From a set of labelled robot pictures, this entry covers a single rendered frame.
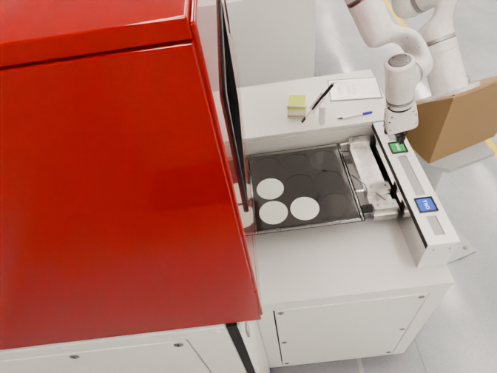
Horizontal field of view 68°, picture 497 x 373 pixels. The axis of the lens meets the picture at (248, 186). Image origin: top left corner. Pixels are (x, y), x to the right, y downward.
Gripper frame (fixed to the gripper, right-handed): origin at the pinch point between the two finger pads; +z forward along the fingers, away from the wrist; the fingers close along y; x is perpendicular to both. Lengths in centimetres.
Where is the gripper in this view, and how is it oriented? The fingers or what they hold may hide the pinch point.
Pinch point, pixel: (400, 137)
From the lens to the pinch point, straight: 139.2
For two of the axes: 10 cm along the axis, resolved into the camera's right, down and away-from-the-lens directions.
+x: -0.7, -7.6, 6.5
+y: 9.5, -2.5, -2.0
